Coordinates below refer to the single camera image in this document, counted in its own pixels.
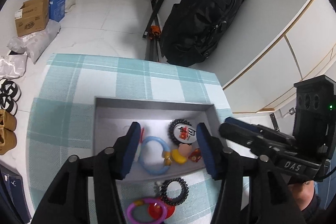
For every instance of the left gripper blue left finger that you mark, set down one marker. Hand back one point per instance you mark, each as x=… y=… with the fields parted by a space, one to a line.
x=131 y=145

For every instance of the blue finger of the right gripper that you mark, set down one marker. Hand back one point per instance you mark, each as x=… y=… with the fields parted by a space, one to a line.
x=236 y=134
x=236 y=121

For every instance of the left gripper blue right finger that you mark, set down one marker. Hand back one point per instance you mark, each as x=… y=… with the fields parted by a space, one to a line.
x=211 y=149

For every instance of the yellow pink cartoon charm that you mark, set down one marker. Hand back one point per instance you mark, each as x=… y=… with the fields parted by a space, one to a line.
x=179 y=155

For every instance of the red clear hair clip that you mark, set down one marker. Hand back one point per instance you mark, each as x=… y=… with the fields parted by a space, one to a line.
x=137 y=154

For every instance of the white round pin badge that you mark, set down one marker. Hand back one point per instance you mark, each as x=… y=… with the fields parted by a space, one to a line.
x=185 y=133

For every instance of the person right hand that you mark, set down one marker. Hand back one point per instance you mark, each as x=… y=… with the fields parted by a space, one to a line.
x=304 y=195

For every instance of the grey open cardboard box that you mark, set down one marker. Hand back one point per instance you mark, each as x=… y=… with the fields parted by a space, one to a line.
x=113 y=117

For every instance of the teal plaid tablecloth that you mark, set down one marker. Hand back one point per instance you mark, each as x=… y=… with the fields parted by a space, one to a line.
x=61 y=116

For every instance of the black large backpack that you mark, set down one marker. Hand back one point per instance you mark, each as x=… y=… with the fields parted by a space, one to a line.
x=194 y=28

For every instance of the orange small object on floor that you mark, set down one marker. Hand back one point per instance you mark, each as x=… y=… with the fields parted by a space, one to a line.
x=154 y=32

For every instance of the tan suede boot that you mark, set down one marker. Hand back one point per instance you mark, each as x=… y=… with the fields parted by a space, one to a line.
x=8 y=140
x=7 y=120

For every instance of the blue jordan shoe box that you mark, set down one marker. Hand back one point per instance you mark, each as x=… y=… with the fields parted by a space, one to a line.
x=12 y=191

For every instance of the black white sneaker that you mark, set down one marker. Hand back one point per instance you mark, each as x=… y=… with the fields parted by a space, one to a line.
x=11 y=89
x=8 y=104

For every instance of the grey plastic parcel bag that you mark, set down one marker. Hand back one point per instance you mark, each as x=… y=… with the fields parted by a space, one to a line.
x=36 y=43

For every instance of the white plastic parcel bag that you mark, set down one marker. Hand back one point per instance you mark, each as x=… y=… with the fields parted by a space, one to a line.
x=13 y=66

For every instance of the brown cardboard box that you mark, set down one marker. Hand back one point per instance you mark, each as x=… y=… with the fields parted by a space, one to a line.
x=33 y=16

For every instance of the blue cardboard box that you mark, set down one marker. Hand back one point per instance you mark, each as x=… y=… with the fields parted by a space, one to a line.
x=57 y=9

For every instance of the black camera mount box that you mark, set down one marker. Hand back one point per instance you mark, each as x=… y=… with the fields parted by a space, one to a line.
x=314 y=123

